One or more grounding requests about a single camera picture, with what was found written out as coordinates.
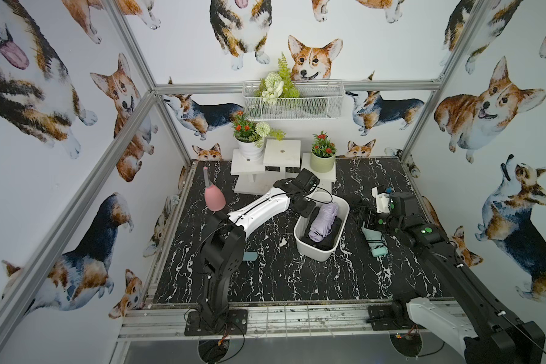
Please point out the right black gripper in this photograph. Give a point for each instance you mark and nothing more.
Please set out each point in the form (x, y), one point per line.
(366, 211)

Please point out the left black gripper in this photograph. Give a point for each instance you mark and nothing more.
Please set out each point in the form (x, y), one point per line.
(307, 205)

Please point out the purple umbrella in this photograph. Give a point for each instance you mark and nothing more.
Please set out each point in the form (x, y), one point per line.
(322, 225)

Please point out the black umbrella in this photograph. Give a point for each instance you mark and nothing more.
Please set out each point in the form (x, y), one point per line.
(328, 242)
(305, 235)

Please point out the mint green umbrella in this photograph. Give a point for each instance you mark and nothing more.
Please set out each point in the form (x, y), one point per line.
(376, 242)

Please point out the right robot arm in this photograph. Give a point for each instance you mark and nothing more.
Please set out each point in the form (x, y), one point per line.
(492, 333)

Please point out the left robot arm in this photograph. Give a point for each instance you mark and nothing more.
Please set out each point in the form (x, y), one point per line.
(223, 245)

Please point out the white marble display stand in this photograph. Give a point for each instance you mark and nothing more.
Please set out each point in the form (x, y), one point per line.
(257, 168)

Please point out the green pot red flowers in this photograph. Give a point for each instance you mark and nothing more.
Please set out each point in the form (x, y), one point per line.
(323, 151)

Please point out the teal plastic scraper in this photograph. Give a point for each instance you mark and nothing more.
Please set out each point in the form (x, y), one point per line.
(250, 256)

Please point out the white pot red flowers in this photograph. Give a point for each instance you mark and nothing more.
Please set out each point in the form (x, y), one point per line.
(251, 135)

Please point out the pink bulb squeeze bottle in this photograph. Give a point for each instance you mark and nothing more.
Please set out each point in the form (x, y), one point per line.
(214, 198)

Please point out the green fern white flowers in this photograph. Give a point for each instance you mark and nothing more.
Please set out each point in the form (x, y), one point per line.
(278, 85)

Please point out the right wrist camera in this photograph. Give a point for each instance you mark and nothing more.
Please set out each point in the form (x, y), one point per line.
(382, 198)

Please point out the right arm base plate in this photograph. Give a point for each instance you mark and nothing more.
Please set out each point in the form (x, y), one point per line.
(389, 316)

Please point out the white wire wall basket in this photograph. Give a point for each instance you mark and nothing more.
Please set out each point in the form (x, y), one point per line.
(318, 100)

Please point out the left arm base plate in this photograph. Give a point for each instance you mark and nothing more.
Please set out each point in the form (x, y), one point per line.
(233, 322)

